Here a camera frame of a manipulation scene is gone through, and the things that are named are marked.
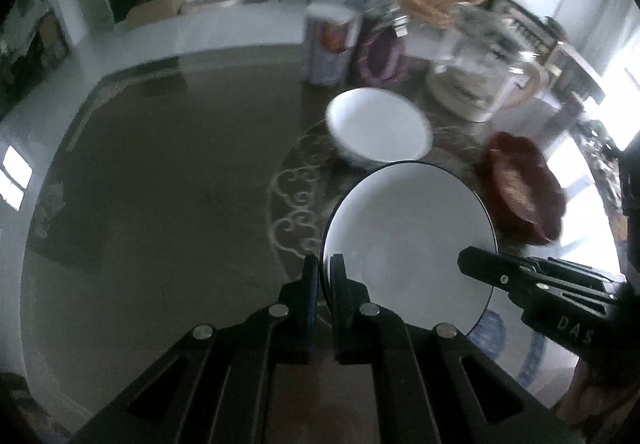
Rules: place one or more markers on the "red flower-shaped bowl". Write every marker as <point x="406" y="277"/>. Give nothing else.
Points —
<point x="525" y="184"/>
<point x="520" y="229"/>

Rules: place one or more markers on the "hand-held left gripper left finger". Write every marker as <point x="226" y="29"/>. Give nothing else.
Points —
<point x="311" y="284"/>

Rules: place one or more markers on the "plain white bowl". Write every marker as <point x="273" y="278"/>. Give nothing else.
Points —
<point x="380" y="129"/>

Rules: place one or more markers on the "grey canister with red print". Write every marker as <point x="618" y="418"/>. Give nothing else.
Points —
<point x="330" y="44"/>

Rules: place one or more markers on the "purple round container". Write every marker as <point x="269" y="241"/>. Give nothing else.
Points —
<point x="380" y="55"/>

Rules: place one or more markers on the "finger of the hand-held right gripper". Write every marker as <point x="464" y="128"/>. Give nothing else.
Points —
<point x="495" y="269"/>

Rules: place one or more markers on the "blue patterned white bowl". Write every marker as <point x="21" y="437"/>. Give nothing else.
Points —
<point x="497" y="339"/>

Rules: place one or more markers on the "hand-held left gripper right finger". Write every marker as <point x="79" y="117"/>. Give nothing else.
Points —
<point x="340" y="294"/>

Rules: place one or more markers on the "cluttered long side table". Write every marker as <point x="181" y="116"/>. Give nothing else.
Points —
<point x="565" y="54"/>

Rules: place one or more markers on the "person's right hand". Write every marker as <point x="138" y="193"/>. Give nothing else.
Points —
<point x="587" y="391"/>

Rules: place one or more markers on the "cardboard box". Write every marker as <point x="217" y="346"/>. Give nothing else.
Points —
<point x="155" y="10"/>

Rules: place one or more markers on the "white bowl with dark rim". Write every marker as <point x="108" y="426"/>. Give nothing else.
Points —
<point x="410" y="244"/>

